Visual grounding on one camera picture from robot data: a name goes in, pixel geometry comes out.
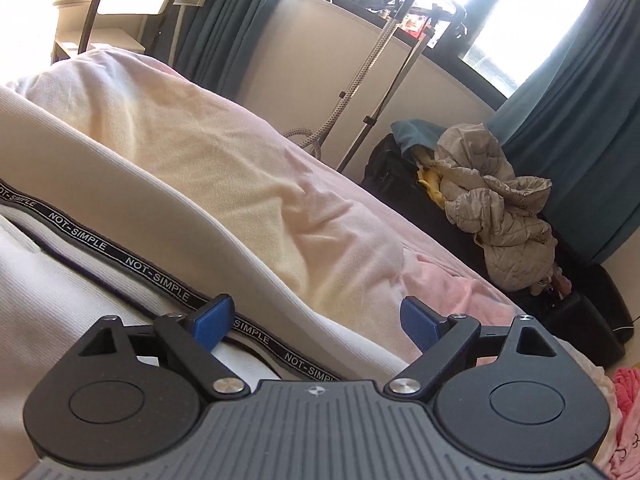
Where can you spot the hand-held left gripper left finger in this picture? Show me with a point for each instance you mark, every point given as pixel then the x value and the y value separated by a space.
pixel 212 320

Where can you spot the pink printed clothes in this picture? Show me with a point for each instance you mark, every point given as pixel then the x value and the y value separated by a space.
pixel 630 385

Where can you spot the pink bed blanket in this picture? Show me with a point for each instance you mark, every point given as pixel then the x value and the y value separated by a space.
pixel 250 160

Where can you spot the cream knit sweater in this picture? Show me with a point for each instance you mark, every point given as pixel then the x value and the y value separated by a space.
pixel 100 170

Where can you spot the dark framed window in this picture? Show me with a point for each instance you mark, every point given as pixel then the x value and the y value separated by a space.
pixel 510 25

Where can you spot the yellow cloth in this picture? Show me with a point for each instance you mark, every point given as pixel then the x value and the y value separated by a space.
pixel 430 180

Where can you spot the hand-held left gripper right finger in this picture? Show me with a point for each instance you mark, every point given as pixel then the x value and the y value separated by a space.
pixel 420 322

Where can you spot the black armchair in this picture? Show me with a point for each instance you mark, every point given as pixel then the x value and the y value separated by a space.
pixel 400 180

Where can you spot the garment steamer stand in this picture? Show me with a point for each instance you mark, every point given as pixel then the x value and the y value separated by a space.
pixel 369 121

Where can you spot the teal cloth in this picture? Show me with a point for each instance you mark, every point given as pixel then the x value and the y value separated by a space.
pixel 412 132

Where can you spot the beige quilted jacket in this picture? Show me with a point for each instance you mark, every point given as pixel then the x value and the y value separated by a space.
pixel 495 200

